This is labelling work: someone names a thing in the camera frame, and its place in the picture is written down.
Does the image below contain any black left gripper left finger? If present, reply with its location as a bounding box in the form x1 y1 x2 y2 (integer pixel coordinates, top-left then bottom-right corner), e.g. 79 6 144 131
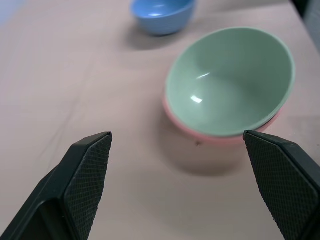
0 131 113 240

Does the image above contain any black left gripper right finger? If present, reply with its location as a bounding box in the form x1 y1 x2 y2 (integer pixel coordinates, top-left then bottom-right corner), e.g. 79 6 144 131
242 130 320 240

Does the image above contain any pink bowl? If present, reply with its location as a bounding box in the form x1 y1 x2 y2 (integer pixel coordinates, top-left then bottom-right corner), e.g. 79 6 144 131
161 96 285 147

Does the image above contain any green bowl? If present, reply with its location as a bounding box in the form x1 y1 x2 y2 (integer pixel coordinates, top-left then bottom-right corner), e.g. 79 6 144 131
165 26 296 138

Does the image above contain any blue bowl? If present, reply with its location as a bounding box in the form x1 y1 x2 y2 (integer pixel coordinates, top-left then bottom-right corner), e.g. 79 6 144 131
129 0 196 36

